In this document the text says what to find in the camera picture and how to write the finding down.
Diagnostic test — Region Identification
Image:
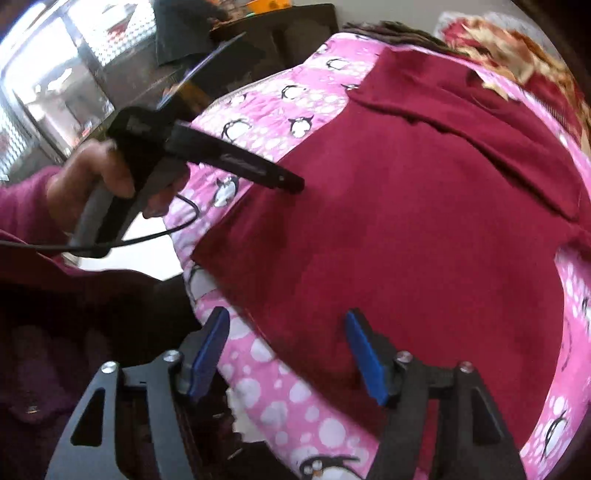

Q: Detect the person's maroon clothing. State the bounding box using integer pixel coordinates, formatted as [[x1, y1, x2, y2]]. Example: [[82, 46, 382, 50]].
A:
[[0, 244, 195, 480]]

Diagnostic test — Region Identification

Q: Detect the red floral quilt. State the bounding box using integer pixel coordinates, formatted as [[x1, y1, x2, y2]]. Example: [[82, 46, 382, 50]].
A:
[[436, 11, 588, 144]]

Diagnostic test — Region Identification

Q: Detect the pink penguin print blanket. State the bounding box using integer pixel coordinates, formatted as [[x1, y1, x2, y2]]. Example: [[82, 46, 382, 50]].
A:
[[164, 32, 591, 480]]

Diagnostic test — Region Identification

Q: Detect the dark wooden table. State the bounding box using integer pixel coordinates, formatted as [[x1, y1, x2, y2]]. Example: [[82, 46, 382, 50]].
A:
[[210, 4, 340, 75]]

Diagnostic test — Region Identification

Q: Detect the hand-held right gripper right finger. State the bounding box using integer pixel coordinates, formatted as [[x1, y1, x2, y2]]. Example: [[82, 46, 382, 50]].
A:
[[344, 309, 529, 480]]

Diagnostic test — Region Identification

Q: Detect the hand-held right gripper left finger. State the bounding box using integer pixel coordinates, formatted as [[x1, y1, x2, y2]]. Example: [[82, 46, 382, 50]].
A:
[[44, 305, 232, 480]]

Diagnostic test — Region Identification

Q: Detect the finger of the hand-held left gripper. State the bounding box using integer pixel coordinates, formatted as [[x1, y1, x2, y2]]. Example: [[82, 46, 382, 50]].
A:
[[157, 31, 247, 112], [167, 122, 306, 193]]

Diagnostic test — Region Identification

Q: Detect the person's left hand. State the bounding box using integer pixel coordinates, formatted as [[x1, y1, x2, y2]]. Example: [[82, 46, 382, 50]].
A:
[[46, 138, 191, 220]]

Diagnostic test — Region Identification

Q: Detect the person's left forearm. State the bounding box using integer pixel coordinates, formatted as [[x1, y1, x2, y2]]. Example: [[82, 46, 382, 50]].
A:
[[0, 166, 77, 247]]

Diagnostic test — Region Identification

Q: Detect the maroon sweater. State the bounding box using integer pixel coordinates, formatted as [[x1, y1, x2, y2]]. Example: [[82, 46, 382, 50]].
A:
[[191, 44, 591, 480]]

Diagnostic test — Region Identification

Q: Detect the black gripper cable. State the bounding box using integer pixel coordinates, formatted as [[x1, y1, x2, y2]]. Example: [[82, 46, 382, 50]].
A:
[[0, 194, 200, 259]]

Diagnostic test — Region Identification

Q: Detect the dark patterned folded cloth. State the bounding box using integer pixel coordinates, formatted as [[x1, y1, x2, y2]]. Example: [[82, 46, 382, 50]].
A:
[[342, 21, 462, 52]]

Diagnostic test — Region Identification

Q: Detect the lattice glass door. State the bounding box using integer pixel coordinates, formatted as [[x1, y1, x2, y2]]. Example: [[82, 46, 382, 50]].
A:
[[0, 0, 160, 183]]

